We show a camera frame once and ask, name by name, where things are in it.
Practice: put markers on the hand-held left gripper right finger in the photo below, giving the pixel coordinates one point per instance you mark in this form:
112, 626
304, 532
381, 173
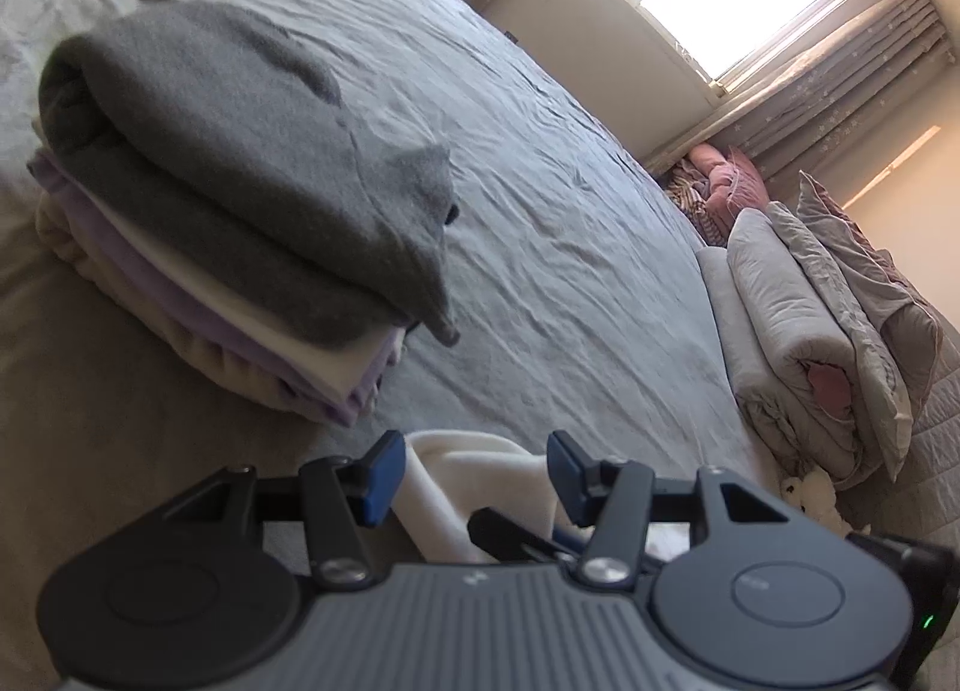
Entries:
566, 472

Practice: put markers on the grey sweater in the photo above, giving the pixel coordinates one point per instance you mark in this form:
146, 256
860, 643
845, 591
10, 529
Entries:
225, 159

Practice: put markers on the folded grey duvet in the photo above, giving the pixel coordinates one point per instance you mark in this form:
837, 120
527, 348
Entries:
780, 301

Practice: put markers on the white plush dog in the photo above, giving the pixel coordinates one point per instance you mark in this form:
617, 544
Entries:
814, 496

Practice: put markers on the white folded garment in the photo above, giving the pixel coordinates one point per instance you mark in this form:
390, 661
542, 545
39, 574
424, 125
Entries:
330, 361

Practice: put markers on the bed with grey sheet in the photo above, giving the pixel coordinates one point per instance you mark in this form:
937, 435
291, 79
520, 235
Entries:
525, 248

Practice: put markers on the striped cloth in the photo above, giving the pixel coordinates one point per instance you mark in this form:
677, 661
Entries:
686, 204

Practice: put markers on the purple folded garment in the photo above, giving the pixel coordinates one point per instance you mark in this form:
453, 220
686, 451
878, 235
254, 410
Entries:
52, 174

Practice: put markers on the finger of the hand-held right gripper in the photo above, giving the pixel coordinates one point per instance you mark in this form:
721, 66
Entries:
510, 530

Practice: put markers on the white shirt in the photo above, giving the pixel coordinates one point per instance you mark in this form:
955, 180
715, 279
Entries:
465, 481

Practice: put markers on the grey quilted headboard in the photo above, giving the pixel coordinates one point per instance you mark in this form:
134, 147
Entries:
937, 436

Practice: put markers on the grey star-print curtain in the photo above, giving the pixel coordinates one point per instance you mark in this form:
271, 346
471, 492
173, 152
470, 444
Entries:
825, 84

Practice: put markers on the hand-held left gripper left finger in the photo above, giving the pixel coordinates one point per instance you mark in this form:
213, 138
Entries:
382, 470

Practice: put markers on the pink clothes pile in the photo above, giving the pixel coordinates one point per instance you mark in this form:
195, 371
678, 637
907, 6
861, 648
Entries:
724, 181

